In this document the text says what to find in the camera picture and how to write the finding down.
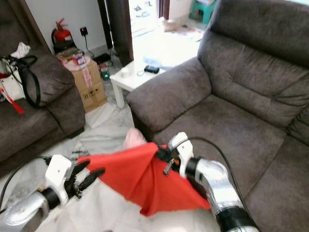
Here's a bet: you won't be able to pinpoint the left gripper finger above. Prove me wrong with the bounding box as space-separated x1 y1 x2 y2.
70 159 91 177
79 167 106 191

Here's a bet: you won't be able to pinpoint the red pillow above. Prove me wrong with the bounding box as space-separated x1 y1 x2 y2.
77 142 211 217

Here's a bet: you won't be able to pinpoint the pale pink pillow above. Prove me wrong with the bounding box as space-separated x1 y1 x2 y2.
123 127 148 149

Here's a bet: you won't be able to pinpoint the dark brown fabric sofa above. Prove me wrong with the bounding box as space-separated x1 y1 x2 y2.
126 0 309 232
0 0 86 177

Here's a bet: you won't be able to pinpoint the white low table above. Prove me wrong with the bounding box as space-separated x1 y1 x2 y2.
110 59 165 108

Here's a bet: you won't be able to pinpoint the brown cardboard box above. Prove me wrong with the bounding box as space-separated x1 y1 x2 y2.
72 59 108 113

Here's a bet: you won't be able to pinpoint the red tassel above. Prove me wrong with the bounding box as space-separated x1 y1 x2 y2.
0 72 25 115

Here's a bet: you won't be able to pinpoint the small dark device with light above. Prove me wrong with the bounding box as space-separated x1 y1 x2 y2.
99 63 111 81

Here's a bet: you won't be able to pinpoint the black power adaptor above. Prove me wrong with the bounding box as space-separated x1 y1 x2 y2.
93 52 112 63

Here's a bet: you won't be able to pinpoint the patterned tray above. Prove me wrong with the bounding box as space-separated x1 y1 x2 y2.
56 47 87 63

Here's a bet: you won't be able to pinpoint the printed paper sheet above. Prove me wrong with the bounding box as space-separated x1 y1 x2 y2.
174 24 204 42

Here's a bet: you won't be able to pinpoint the dark curtain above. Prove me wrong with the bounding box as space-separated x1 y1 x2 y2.
97 0 133 67

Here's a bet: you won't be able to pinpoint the beige bag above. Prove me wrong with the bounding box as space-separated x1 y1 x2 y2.
162 17 179 32

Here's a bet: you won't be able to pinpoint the crumpled white cloth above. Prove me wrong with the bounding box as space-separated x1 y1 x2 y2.
11 42 31 58

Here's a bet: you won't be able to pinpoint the red fire extinguisher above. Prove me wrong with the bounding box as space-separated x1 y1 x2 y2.
51 18 73 53

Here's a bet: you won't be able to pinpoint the green plastic stool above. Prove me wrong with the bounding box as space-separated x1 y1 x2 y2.
189 0 219 24

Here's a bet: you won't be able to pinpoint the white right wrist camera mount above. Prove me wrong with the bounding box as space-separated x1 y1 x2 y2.
168 131 194 178

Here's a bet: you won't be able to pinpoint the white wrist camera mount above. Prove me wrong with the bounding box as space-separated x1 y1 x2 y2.
168 131 194 178
45 154 73 196

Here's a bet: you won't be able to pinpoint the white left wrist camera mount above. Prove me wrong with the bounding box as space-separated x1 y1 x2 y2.
45 154 73 196

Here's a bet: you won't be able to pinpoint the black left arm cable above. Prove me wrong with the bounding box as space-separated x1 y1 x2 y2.
0 156 51 213

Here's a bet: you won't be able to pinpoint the black device with cord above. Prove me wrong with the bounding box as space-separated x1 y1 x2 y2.
137 65 160 76

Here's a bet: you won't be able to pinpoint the white tote bag black straps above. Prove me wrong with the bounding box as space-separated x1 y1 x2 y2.
0 54 40 109

